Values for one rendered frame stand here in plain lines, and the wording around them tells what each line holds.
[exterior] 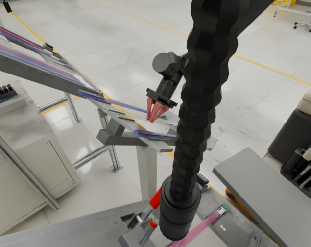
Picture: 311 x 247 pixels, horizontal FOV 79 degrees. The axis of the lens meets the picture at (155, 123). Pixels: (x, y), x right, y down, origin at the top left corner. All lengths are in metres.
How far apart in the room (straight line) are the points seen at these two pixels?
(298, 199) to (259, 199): 0.16
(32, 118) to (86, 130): 0.79
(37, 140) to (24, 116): 0.24
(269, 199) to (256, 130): 1.25
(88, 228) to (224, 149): 1.69
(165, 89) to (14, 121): 0.97
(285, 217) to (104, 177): 1.20
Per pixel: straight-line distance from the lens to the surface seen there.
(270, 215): 0.94
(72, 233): 0.21
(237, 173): 0.98
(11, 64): 0.96
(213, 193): 0.74
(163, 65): 0.56
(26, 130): 1.26
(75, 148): 1.89
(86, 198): 1.58
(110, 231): 0.23
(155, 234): 0.38
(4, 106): 1.42
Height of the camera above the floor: 1.38
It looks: 45 degrees down
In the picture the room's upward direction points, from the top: straight up
